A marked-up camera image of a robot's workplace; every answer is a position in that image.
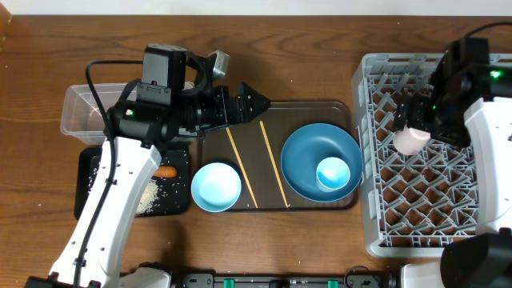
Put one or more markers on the pink cup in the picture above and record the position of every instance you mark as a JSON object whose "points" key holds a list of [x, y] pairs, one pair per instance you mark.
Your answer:
{"points": [[409, 141]]}

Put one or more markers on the left wooden chopstick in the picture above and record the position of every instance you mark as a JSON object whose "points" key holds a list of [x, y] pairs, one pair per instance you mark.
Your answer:
{"points": [[240, 163]]}

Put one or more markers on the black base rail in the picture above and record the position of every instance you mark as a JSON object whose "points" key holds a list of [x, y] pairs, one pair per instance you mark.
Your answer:
{"points": [[357, 279]]}

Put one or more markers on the light blue bowl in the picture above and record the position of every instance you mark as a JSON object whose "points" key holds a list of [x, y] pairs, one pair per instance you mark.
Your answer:
{"points": [[216, 187]]}

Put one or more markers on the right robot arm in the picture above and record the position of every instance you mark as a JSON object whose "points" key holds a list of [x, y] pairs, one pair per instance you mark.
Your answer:
{"points": [[470, 106]]}

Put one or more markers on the grey dishwasher rack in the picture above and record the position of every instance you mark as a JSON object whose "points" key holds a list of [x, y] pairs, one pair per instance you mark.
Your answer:
{"points": [[412, 206]]}

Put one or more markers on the right wooden chopstick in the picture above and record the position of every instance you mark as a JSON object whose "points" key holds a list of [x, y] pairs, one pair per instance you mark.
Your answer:
{"points": [[273, 163]]}

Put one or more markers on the pile of white rice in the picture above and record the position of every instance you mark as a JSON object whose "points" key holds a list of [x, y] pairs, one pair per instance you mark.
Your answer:
{"points": [[148, 199]]}

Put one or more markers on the clear plastic bin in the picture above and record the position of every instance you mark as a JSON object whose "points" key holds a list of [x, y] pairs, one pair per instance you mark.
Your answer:
{"points": [[81, 117]]}

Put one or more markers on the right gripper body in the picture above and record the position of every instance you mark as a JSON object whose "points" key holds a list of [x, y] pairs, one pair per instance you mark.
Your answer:
{"points": [[422, 114]]}

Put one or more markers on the wooden chopstick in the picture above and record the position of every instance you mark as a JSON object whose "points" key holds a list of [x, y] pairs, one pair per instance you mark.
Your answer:
{"points": [[240, 163], [273, 163]]}

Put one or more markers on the orange carrot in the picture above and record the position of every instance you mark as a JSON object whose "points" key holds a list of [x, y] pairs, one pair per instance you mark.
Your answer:
{"points": [[166, 172]]}

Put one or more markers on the dark blue plate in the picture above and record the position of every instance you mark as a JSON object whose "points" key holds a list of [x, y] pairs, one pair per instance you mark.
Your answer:
{"points": [[304, 150]]}

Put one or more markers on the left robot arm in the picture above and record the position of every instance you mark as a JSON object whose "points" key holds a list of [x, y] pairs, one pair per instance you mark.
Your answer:
{"points": [[139, 128]]}

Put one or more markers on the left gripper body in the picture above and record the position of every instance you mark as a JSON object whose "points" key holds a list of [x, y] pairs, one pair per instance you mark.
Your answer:
{"points": [[221, 114]]}

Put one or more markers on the black plastic tray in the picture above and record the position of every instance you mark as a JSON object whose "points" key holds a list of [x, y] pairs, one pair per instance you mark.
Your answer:
{"points": [[174, 193]]}

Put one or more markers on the dark brown serving tray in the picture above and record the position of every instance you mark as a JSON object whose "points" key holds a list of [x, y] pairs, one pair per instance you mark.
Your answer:
{"points": [[280, 120]]}

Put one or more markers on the light blue cup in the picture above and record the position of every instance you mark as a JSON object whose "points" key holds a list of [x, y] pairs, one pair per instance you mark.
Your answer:
{"points": [[332, 174]]}

